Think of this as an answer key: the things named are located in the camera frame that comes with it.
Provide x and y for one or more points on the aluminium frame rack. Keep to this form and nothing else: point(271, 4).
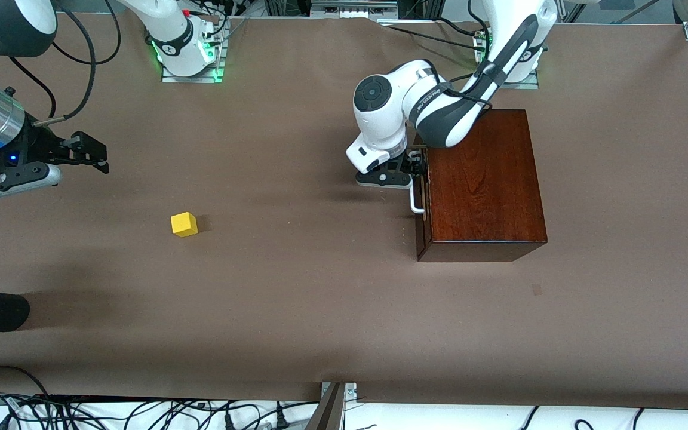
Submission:
point(350, 7)

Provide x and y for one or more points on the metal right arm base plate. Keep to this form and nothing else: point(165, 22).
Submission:
point(192, 77)

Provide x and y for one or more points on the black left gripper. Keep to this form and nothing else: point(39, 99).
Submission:
point(414, 160)

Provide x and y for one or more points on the yellow wooden cube block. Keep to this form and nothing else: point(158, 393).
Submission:
point(183, 225)

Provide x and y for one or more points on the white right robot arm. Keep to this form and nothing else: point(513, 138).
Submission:
point(171, 36)

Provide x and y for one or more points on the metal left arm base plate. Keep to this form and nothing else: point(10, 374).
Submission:
point(529, 84)

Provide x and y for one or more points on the brown table cover sheet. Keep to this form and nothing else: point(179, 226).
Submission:
point(320, 310)

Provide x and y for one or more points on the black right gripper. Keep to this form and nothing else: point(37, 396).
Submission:
point(34, 145)

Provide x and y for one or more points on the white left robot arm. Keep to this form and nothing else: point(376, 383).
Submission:
point(380, 113)

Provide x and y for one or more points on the dark grey metal post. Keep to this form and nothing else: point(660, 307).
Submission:
point(327, 412)

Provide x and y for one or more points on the silver corner bracket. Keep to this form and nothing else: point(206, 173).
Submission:
point(351, 391)

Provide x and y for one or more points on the dark brown wooden box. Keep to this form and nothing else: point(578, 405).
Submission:
point(487, 197)

